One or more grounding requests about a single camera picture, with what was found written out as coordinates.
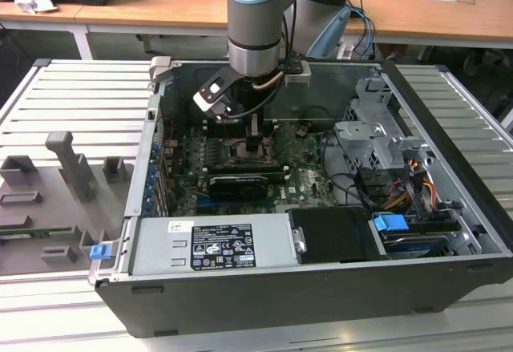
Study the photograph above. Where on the crumpled white paper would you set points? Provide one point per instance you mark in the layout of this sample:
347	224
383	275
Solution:
34	3

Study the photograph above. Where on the green RAM stick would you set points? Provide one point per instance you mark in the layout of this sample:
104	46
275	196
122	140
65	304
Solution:
40	231

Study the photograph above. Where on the blue expansion slot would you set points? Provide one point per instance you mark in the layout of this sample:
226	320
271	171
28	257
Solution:
202	203

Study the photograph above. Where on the hard disk in blue carrier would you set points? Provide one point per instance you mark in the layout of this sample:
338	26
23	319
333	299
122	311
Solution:
388	223

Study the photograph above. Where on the white sticker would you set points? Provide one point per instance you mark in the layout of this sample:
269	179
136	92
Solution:
180	227

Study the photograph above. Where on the CPU socket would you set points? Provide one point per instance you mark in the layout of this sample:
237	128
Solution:
270	155

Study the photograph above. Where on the short wooden desk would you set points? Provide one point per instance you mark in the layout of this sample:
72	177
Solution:
40	19

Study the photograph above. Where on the black open PC case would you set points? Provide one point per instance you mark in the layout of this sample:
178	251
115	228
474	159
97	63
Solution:
280	308

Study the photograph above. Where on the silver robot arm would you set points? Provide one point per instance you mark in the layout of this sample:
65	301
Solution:
252	27

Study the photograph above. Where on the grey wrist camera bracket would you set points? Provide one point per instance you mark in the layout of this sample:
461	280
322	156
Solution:
300	75

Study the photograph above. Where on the blue case latch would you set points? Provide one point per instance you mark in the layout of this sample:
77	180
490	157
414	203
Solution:
100	252

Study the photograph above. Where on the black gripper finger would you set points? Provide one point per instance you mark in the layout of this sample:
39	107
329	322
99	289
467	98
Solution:
254	145

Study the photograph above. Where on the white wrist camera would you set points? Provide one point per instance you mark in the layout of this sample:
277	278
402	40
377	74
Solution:
210	99

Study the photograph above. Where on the silver metal drive cage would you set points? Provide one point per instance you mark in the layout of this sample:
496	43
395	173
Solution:
360	131

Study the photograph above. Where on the black plastic shroud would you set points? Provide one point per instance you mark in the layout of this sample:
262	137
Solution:
332	235

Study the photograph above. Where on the green motherboard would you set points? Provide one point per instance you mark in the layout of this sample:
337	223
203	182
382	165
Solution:
308	183

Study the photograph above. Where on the long wooden desk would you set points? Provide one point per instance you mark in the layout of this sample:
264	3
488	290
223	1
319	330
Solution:
160	3

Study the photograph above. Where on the black graphics card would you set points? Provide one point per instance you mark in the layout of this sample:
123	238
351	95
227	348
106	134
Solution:
240	189

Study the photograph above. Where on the round coin battery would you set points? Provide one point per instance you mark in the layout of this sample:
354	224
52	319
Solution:
302	130

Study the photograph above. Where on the silver power supply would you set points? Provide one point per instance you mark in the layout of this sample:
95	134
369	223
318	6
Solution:
160	248

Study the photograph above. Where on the black RAM slot bank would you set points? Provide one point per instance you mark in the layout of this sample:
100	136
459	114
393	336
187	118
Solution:
248	169
216	131

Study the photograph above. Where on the black rating label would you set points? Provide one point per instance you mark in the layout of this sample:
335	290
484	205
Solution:
222	245

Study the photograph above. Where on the grey parts rack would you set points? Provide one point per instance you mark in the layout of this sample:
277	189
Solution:
40	191

